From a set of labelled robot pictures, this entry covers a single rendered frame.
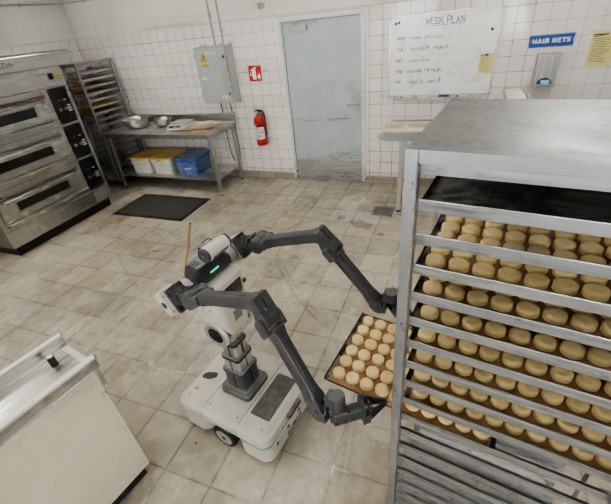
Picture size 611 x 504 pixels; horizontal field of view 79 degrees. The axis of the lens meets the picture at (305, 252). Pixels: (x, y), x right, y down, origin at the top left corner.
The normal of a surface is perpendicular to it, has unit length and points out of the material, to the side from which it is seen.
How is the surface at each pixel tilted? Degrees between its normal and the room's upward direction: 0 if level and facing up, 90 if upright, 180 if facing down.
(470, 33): 90
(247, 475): 0
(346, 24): 90
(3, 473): 90
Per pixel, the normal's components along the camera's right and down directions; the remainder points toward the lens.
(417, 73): -0.35, 0.54
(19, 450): 0.84, 0.22
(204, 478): -0.10, -0.84
